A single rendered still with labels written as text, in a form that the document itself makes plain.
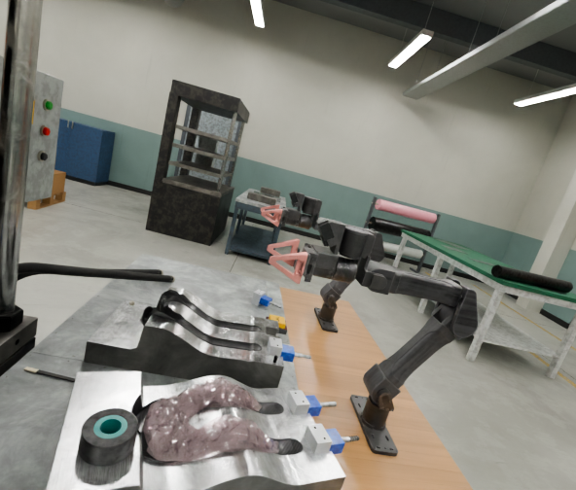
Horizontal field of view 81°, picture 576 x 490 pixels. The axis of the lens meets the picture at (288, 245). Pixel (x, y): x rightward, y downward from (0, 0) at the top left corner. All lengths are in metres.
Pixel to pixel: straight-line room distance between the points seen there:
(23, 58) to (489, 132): 8.25
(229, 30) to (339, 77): 2.33
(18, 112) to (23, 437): 0.69
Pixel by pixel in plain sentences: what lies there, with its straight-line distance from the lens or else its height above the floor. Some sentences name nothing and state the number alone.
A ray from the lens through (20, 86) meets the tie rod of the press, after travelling 1.04.
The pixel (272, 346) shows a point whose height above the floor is 0.92.
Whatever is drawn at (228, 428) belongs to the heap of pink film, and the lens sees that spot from 0.72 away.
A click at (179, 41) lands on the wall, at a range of 8.07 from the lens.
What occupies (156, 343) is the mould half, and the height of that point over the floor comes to 0.89.
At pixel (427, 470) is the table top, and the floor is 0.80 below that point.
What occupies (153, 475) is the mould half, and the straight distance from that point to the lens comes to 0.70.
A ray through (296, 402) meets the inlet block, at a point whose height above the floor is 0.88.
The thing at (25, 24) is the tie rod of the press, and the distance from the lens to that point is 1.05.
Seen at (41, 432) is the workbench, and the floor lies 0.80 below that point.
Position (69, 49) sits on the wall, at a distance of 8.82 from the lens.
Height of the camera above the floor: 1.40
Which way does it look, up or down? 13 degrees down
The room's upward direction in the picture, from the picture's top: 15 degrees clockwise
